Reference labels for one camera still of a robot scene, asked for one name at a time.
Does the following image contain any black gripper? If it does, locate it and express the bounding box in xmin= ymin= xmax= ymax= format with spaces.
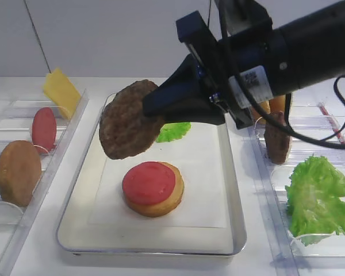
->
xmin=143 ymin=10 xmax=288 ymax=129

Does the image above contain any brown meat patty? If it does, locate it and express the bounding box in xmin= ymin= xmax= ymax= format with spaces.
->
xmin=99 ymin=79 xmax=164 ymax=160

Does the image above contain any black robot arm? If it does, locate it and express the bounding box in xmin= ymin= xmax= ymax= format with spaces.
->
xmin=143 ymin=1 xmax=345 ymax=129

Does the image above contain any round flat lettuce piece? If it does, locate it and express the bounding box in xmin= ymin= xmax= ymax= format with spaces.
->
xmin=155 ymin=122 xmax=191 ymax=143

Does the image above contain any dark meat patty in rack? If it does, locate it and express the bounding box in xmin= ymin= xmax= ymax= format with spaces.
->
xmin=264 ymin=122 xmax=292 ymax=164

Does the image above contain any tomato slice on bun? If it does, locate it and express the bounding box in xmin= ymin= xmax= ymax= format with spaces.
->
xmin=122 ymin=162 xmax=175 ymax=205

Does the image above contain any yellow cheese slice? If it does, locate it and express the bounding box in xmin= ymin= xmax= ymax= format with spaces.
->
xmin=43 ymin=68 xmax=81 ymax=120

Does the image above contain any red tomato slice in rack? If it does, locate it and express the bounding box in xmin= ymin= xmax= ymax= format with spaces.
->
xmin=31 ymin=108 xmax=57 ymax=154

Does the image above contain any green leaf lettuce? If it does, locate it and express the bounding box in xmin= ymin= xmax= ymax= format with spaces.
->
xmin=285 ymin=156 xmax=345 ymax=246

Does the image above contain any white paper liner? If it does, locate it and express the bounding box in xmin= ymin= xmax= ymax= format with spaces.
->
xmin=89 ymin=123 xmax=227 ymax=228

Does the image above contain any sesame bun left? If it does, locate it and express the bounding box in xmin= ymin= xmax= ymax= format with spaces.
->
xmin=251 ymin=101 xmax=271 ymax=125

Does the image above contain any sesame bun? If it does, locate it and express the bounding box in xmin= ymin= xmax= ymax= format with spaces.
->
xmin=269 ymin=95 xmax=286 ymax=113
xmin=251 ymin=101 xmax=271 ymax=125

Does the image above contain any sesame bun right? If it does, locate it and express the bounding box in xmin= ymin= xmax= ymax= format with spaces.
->
xmin=269 ymin=95 xmax=286 ymax=113

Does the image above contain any metal baking tray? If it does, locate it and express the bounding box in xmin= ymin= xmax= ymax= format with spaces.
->
xmin=56 ymin=91 xmax=247 ymax=255

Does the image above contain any bottom bun on tray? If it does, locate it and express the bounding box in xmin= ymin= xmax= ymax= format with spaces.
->
xmin=124 ymin=162 xmax=185 ymax=217

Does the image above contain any clear acrylic rack left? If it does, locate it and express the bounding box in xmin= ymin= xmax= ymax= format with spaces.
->
xmin=0 ymin=78 xmax=89 ymax=275

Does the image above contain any clear acrylic rack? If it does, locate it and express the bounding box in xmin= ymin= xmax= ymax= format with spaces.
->
xmin=0 ymin=78 xmax=89 ymax=275
xmin=249 ymin=120 xmax=345 ymax=275

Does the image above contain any brown bun half in rack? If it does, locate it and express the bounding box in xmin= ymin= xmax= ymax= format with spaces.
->
xmin=0 ymin=140 xmax=41 ymax=207

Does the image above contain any clear acrylic rack right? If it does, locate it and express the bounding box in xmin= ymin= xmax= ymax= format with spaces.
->
xmin=249 ymin=120 xmax=345 ymax=275

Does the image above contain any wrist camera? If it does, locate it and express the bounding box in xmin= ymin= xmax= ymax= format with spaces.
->
xmin=215 ymin=0 xmax=273 ymax=36

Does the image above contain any black cable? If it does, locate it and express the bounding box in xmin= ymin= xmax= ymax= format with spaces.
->
xmin=218 ymin=0 xmax=345 ymax=150

